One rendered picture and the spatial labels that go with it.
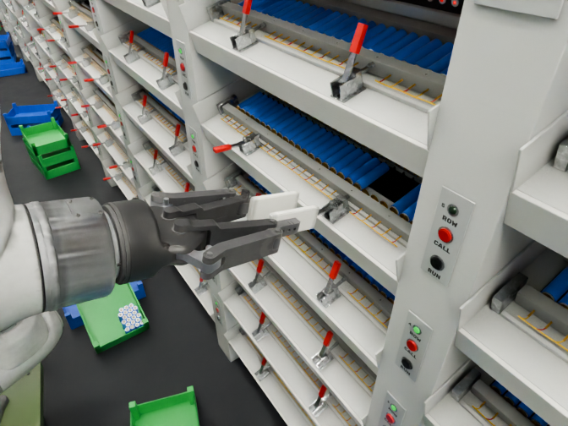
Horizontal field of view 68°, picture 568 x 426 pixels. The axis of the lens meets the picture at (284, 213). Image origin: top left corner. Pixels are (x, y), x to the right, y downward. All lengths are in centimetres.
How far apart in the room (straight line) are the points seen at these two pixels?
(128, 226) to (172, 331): 139
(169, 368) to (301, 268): 90
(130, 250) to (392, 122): 33
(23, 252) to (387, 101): 43
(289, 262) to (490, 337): 46
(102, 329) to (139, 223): 143
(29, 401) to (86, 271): 112
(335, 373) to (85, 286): 69
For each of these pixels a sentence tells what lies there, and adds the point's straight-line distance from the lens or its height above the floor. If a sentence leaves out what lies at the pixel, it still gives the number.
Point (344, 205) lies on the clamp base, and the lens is 68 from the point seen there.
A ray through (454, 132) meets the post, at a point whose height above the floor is 116.
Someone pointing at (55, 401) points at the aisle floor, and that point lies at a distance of 173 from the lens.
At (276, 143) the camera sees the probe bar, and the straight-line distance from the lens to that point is 83.
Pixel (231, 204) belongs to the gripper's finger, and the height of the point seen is 108.
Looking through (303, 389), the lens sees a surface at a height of 33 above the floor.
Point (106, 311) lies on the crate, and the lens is 183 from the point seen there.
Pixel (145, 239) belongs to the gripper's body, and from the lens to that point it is 38.
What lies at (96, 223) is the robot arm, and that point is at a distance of 37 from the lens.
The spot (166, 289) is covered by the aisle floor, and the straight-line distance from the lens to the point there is 191.
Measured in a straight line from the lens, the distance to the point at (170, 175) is 157.
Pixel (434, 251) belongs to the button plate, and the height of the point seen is 102.
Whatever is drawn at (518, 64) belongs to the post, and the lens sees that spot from 42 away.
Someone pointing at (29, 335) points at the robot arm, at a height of 47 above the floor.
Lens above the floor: 135
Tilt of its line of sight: 37 degrees down
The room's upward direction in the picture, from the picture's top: straight up
